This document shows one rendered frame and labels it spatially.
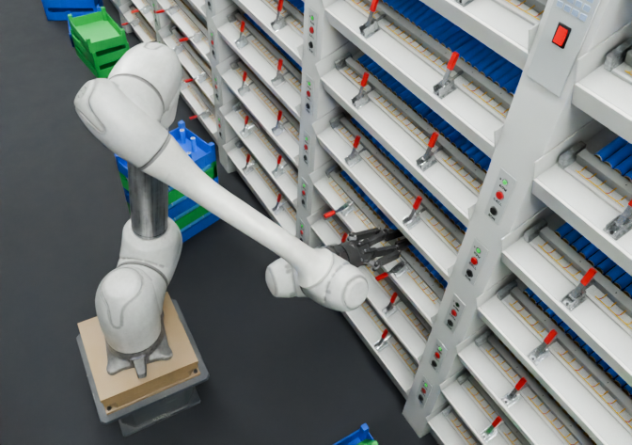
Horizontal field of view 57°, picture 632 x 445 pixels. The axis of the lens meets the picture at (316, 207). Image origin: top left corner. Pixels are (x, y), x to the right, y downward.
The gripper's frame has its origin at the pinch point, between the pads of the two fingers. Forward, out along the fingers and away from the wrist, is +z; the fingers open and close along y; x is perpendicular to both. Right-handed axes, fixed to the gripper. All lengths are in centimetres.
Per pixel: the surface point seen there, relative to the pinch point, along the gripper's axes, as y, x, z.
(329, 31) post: 38, -44, -10
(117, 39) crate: 208, 43, -15
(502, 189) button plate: -28, -44, -12
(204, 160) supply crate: 82, 28, -21
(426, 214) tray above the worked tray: -5.8, -14.3, -1.1
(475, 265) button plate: -28.4, -21.5, -8.7
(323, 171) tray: 37.2, 4.4, -1.6
